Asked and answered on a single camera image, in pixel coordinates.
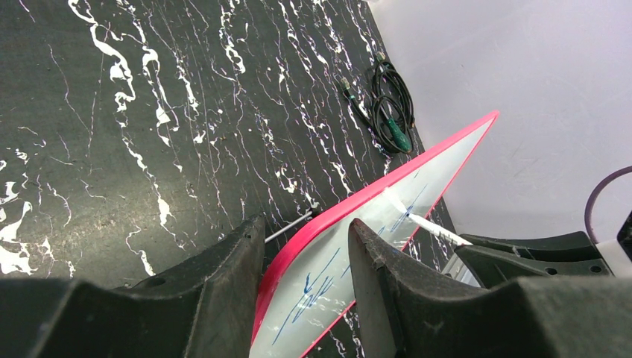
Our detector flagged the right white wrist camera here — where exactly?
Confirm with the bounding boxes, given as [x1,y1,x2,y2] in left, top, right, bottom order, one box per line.
[596,213,631,278]

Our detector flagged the coiled black cable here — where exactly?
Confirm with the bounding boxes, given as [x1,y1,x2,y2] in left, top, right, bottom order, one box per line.
[339,51,416,155]

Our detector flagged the pink framed whiteboard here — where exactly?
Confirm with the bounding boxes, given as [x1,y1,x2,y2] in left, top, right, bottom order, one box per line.
[250,111,499,357]

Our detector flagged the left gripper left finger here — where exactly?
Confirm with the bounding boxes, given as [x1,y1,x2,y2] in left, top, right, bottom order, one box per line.
[1,215,265,357]

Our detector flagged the white blue whiteboard marker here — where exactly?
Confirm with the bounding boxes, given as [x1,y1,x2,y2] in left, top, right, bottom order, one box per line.
[406,213,471,246]

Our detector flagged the green handled screwdriver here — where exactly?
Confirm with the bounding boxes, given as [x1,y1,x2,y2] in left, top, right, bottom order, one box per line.
[386,117,412,154]

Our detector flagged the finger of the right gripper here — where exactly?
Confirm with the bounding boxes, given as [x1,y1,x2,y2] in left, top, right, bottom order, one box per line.
[455,245,613,288]
[461,231,598,262]

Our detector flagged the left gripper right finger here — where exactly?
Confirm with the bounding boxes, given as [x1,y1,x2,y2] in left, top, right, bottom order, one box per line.
[349,219,631,357]

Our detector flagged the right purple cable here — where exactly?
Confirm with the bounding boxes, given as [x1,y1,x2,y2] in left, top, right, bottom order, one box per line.
[583,165,632,245]

